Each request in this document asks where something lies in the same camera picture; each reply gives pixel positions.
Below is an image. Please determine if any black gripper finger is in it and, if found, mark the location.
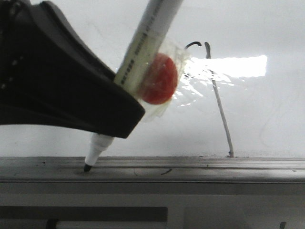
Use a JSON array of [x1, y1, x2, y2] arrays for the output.
[[0, 0, 144, 138]]

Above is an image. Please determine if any red round magnet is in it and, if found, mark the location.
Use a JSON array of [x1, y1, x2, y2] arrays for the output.
[[139, 53, 178, 105]]

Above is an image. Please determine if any white whiteboard marker pen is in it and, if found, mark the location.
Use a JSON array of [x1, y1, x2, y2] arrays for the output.
[[83, 0, 184, 173]]

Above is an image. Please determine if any white whiteboard surface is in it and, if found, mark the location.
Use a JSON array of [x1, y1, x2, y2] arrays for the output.
[[0, 0, 305, 157]]

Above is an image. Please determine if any grey metal whiteboard frame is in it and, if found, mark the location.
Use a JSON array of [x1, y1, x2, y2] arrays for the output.
[[0, 156, 305, 183]]

